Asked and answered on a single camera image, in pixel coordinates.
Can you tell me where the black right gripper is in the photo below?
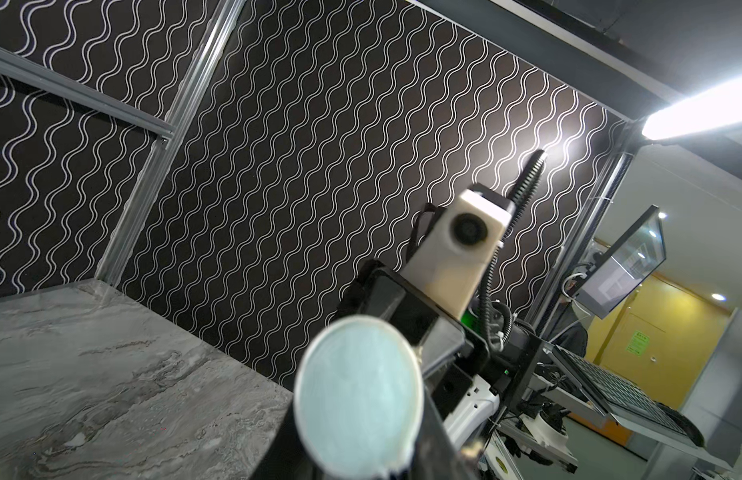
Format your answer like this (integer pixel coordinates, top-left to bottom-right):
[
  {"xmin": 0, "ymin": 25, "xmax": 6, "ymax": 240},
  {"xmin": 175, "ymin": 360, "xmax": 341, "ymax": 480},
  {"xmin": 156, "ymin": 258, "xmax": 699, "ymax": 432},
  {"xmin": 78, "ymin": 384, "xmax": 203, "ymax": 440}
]
[{"xmin": 334, "ymin": 259, "xmax": 488, "ymax": 379}]

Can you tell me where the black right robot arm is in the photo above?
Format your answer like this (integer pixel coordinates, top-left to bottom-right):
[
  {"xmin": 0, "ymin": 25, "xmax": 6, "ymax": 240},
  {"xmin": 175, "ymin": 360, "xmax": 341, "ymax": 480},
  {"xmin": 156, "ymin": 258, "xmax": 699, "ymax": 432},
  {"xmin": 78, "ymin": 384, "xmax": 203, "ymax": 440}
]
[{"xmin": 335, "ymin": 260, "xmax": 542, "ymax": 449}]

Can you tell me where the black keyboard on shelf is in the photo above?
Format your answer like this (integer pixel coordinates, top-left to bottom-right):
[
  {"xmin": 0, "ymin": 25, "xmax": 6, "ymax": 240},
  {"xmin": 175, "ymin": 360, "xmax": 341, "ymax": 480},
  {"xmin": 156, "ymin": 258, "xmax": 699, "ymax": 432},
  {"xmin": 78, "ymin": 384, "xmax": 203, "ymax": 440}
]
[{"xmin": 549, "ymin": 345, "xmax": 696, "ymax": 448}]

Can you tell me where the ceiling strip light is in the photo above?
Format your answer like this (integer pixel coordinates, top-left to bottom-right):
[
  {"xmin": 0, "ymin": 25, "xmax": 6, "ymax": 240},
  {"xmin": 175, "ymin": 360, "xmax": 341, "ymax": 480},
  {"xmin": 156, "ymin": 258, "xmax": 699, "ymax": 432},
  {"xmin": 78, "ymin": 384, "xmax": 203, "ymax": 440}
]
[{"xmin": 641, "ymin": 76, "xmax": 742, "ymax": 141}]

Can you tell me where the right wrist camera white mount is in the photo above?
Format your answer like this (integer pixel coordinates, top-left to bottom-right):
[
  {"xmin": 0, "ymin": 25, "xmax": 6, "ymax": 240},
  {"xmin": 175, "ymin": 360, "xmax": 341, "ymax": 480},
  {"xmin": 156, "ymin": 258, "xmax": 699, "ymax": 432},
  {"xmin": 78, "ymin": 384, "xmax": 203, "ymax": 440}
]
[{"xmin": 401, "ymin": 184, "xmax": 515, "ymax": 320}]

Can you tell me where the aluminium corner post right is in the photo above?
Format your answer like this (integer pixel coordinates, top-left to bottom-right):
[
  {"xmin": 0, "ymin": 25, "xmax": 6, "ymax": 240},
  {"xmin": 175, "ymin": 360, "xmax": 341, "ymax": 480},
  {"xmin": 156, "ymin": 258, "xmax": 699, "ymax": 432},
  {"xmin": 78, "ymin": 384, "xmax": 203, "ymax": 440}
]
[{"xmin": 95, "ymin": 0, "xmax": 246, "ymax": 288}]

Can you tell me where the aluminium front right post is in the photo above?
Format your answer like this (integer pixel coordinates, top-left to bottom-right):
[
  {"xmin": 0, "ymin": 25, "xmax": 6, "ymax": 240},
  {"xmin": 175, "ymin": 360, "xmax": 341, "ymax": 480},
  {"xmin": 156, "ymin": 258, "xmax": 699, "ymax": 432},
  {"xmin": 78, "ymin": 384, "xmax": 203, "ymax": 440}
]
[{"xmin": 525, "ymin": 117, "xmax": 646, "ymax": 338}]

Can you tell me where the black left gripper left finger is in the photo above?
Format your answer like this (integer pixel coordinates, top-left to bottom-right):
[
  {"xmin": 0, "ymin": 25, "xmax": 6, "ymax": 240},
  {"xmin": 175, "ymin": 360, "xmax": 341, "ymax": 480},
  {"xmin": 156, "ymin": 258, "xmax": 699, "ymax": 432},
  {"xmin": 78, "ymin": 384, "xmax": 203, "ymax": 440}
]
[{"xmin": 250, "ymin": 413, "xmax": 317, "ymax": 480}]

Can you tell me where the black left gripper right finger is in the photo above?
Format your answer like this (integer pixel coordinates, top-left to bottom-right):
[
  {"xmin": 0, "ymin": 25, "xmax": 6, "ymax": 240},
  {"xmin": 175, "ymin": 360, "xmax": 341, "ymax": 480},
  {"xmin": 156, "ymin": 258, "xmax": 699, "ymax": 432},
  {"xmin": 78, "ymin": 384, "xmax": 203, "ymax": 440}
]
[{"xmin": 409, "ymin": 392, "xmax": 477, "ymax": 480}]

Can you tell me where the aluminium back crossbar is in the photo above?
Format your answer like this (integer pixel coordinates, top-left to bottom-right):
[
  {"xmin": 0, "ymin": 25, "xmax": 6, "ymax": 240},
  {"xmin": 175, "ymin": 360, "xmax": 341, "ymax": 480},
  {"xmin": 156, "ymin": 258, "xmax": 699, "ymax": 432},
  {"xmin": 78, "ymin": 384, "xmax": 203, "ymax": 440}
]
[{"xmin": 0, "ymin": 47, "xmax": 175, "ymax": 139}]

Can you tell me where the blue white glue stick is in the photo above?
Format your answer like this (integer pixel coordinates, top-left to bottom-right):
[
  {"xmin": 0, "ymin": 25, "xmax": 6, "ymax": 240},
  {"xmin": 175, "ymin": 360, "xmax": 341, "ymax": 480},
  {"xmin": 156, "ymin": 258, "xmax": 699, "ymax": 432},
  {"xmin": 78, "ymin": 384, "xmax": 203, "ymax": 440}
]
[{"xmin": 293, "ymin": 315, "xmax": 424, "ymax": 479}]

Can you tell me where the black computer monitor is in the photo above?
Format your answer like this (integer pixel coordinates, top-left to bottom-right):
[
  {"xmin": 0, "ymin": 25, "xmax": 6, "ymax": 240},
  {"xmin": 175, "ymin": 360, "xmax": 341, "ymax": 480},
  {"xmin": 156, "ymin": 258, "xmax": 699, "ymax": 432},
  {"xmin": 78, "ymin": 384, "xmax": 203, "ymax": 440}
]
[{"xmin": 572, "ymin": 205, "xmax": 667, "ymax": 319}]

